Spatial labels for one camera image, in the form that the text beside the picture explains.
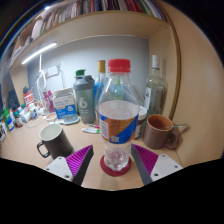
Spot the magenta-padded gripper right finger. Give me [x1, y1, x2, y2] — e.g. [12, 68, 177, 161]
[130, 143, 184, 186]

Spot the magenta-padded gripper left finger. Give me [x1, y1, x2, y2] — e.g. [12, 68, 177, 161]
[43, 144, 95, 186]

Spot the clear red-capped water bottle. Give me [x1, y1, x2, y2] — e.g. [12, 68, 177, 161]
[97, 58, 140, 173]

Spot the black mug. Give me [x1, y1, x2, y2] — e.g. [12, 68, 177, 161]
[36, 123, 74, 160]

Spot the brown mug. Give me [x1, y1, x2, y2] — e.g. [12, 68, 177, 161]
[143, 114, 181, 150]

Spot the flat round red coaster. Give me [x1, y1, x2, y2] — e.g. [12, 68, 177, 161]
[99, 154, 132, 177]

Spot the green and white marker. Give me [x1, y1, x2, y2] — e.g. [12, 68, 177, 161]
[81, 127, 101, 135]

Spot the light blue hairbrush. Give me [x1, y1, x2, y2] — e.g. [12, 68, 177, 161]
[54, 114, 81, 126]

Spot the brown jar with white lid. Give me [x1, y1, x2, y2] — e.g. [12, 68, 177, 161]
[134, 105, 148, 139]

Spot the white and blue carton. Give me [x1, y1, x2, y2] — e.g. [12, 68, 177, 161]
[52, 87, 78, 120]

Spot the grey shaker bottle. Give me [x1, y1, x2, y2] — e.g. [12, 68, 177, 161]
[72, 74, 97, 125]

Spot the magenta pouch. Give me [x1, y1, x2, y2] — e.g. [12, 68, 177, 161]
[42, 89, 56, 114]

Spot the clear glass bottle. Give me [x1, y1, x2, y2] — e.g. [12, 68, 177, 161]
[143, 54, 167, 118]

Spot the red and white can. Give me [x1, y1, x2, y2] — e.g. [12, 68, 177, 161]
[23, 91, 35, 106]

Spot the green plastic bottle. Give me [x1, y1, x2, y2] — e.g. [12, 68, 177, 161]
[75, 68, 87, 78]

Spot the yellow-capped bottle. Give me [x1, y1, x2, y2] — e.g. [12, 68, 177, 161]
[94, 59, 108, 111]

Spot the wooden shelf unit with books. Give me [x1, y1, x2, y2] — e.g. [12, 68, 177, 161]
[9, 0, 168, 58]

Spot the white wall socket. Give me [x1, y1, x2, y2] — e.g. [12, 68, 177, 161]
[46, 65, 60, 78]

